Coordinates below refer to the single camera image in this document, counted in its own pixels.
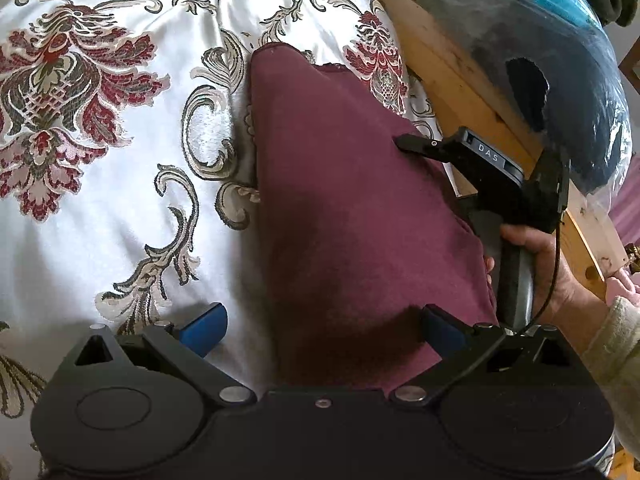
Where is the wooden bed frame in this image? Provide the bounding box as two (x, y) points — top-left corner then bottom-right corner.
(190, 0), (632, 286)

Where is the person's right hand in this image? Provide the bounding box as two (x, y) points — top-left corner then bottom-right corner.
(482, 222), (610, 332)

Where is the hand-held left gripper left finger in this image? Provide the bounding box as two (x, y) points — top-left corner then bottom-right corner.
(59, 302), (257, 407)

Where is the maroon garment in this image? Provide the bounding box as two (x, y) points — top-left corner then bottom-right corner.
(247, 45), (501, 396)

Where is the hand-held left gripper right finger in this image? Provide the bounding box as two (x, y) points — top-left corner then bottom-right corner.
(389, 303), (572, 409)

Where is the person's right forearm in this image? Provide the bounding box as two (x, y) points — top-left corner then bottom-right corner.
(594, 294), (640, 463)

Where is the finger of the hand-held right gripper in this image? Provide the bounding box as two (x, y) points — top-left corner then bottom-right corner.
(394, 134), (453, 162)

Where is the pink cloth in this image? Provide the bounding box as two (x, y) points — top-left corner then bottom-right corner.
(604, 259), (640, 307)

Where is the floral satin bedspread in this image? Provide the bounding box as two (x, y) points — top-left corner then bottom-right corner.
(0, 0), (443, 480)

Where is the plastic bag with dark cloth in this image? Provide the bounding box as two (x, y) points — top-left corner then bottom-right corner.
(416, 0), (633, 208)

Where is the black cable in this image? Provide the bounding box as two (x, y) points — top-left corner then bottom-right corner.
(515, 160), (572, 337)

